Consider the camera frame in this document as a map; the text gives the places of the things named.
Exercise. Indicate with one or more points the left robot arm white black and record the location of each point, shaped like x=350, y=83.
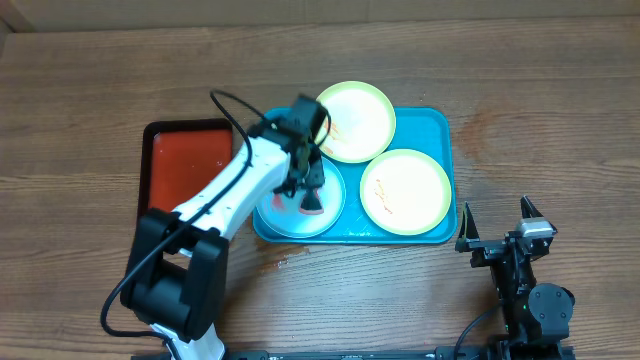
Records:
x=176, y=273

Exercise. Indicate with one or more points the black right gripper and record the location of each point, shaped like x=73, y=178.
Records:
x=487, y=249

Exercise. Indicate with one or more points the teal plastic tray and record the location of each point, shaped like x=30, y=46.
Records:
x=417, y=128

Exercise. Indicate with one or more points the red water tray black rim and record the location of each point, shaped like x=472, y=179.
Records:
x=179, y=158

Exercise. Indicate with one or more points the yellow plate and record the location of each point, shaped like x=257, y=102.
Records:
x=405, y=192
x=363, y=122

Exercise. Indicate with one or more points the yellow plate right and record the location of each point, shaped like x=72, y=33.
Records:
x=405, y=192

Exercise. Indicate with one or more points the yellow plate top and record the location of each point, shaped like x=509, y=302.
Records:
x=363, y=122

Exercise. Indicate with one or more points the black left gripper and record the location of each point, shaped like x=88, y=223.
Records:
x=315, y=175

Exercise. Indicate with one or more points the light blue plate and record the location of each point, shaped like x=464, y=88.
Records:
x=277, y=216

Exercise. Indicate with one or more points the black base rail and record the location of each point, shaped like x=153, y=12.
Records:
x=439, y=353

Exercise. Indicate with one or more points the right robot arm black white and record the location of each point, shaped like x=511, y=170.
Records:
x=536, y=315

